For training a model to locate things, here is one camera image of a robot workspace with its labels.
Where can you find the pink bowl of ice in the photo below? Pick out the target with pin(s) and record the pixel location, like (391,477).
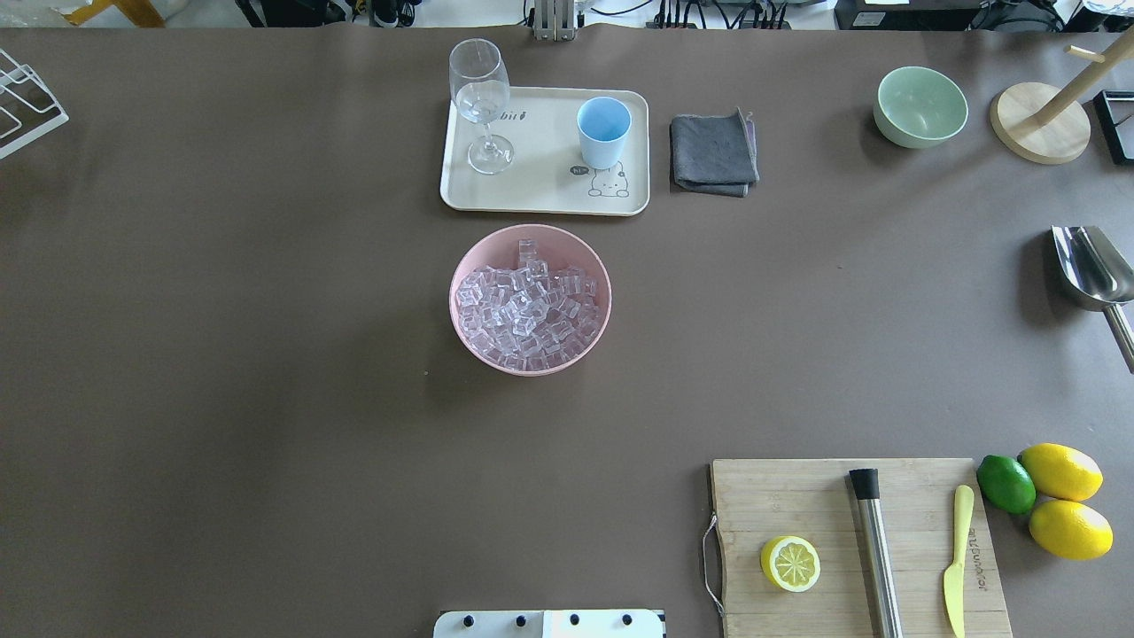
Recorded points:
(530,299)

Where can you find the stainless steel ice scoop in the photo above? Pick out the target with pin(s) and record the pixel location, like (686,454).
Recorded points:
(1097,278)

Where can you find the light blue plastic cup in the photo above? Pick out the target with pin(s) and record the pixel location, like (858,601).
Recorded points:
(603,127)

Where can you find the cream rabbit serving tray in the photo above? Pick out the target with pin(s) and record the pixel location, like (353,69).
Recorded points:
(548,174)

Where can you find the grey folded cloth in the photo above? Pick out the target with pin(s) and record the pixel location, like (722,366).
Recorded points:
(714,154)

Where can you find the clear wine glass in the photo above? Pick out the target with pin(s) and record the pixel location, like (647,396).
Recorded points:
(480,90)

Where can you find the bamboo cutting board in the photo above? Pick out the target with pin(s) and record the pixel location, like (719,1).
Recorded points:
(756,500)

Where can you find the half lemon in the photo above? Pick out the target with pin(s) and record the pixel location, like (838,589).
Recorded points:
(791,563)

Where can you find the pale green bowl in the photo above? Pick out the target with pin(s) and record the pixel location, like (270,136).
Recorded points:
(919,107)

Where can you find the steel muddler black tip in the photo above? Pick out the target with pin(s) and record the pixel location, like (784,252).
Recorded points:
(866,488)

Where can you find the yellow plastic knife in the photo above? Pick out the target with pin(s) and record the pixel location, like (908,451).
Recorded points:
(963,507)

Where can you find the green lime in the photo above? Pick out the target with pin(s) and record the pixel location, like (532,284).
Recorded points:
(1006,484)

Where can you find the wooden mug tree stand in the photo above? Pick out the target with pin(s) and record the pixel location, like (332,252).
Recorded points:
(1046,124)

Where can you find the upper yellow lemon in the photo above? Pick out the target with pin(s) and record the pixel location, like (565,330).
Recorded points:
(1061,471)

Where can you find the yellow lemon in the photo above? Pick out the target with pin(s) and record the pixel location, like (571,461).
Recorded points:
(1061,471)
(1071,530)

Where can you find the lower yellow lemon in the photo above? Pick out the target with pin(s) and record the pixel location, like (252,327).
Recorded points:
(1071,530)

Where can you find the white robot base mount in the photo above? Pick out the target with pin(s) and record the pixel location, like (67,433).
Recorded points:
(631,622)

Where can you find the white wire cup rack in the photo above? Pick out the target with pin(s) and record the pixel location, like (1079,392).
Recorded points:
(29,108)

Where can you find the black frame tray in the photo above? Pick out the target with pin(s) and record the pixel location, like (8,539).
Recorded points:
(1113,109)

